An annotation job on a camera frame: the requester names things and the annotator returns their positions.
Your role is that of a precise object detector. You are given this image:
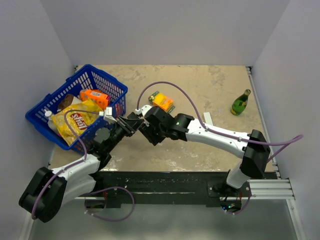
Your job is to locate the white remote control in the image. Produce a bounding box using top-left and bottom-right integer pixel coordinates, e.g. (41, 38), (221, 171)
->
(203, 112), (213, 125)

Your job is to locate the yellow chips bag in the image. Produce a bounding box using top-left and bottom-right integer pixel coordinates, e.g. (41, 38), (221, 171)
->
(51, 98), (102, 146)

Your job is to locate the white plastic bottle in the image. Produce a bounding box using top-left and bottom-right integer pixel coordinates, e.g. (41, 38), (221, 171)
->
(44, 110), (61, 137)

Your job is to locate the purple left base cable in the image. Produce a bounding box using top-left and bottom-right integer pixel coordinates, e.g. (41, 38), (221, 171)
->
(84, 186), (136, 222)

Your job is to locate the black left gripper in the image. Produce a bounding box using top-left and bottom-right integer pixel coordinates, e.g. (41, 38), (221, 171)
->
(105, 115), (144, 153)

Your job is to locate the orange carton box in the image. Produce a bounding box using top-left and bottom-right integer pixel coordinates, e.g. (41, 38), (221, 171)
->
(79, 89), (111, 109)

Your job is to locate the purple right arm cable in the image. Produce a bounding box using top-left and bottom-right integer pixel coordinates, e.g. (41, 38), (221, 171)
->
(136, 81), (304, 163)

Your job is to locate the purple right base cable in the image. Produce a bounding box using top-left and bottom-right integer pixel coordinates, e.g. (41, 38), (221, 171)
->
(224, 184), (252, 216)

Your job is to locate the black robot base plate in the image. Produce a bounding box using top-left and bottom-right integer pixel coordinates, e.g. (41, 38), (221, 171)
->
(92, 171), (251, 208)

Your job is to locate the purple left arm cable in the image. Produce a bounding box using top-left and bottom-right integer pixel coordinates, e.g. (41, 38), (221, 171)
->
(31, 109), (102, 221)

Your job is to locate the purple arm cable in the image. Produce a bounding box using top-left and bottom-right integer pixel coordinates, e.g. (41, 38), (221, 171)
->
(136, 81), (304, 163)
(31, 109), (102, 221)

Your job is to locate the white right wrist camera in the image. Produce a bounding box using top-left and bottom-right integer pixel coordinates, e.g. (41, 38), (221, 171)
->
(134, 104), (152, 118)

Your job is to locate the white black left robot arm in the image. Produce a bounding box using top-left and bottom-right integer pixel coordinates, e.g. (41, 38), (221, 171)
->
(18, 112), (144, 223)

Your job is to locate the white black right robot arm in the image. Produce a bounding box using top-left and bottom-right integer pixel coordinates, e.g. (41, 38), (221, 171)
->
(135, 105), (270, 197)

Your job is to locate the blue plastic basket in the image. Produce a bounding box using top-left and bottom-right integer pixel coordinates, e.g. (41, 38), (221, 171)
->
(25, 64), (128, 155)

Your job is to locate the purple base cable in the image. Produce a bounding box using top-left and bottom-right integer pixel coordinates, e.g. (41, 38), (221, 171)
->
(224, 184), (252, 216)
(84, 186), (136, 222)

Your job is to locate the green glass bottle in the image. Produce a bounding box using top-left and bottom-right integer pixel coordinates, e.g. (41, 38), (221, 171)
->
(230, 89), (251, 116)

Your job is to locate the orange yellow battery pack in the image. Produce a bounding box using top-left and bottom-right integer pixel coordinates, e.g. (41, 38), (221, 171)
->
(148, 91), (175, 113)

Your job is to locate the aluminium frame rail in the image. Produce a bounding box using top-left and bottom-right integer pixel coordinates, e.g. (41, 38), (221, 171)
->
(248, 160), (295, 200)

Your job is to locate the brown white package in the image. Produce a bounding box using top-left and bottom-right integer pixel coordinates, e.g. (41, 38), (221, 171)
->
(57, 94), (82, 113)

